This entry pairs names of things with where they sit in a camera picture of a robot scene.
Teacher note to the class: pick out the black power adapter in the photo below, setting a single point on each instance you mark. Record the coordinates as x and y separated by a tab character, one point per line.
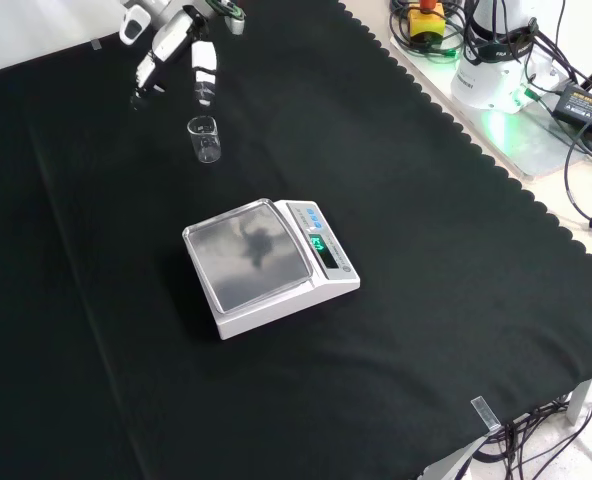
587	106

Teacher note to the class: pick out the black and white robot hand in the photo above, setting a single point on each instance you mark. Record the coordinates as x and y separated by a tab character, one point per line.
168	37

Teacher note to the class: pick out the yellow stop button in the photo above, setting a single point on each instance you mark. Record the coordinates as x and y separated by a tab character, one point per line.
426	20

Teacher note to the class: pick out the black bench cloth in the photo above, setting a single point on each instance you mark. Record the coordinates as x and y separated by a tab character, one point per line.
376	200

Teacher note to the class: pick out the white electronic balance steel pan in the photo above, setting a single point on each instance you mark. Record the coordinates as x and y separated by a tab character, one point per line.
256	260

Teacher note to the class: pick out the small clear glass beaker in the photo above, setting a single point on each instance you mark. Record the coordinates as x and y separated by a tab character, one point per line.
207	142

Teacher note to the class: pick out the clear tape strip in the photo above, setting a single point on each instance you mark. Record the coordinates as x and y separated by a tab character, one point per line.
486	414

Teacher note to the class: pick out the grey tape strip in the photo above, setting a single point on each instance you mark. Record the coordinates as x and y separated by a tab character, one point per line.
96	45

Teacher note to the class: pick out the grey bench leg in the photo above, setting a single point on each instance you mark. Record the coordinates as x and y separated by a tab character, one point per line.
580	402

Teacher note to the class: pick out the grey metal base plate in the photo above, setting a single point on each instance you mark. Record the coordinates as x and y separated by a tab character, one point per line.
531	145

